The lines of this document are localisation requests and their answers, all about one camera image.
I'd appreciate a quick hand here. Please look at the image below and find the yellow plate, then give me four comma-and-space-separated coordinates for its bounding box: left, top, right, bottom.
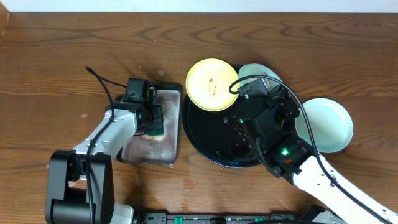
185, 58, 238, 112

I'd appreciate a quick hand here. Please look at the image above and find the green yellow sponge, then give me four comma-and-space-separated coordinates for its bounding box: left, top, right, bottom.
144, 129, 165, 140

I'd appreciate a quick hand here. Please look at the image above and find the black rectangular soapy tray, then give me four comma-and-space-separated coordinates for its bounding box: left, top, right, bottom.
116, 84, 182, 164

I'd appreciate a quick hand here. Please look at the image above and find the black round tray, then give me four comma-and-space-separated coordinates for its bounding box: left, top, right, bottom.
181, 64, 296, 169

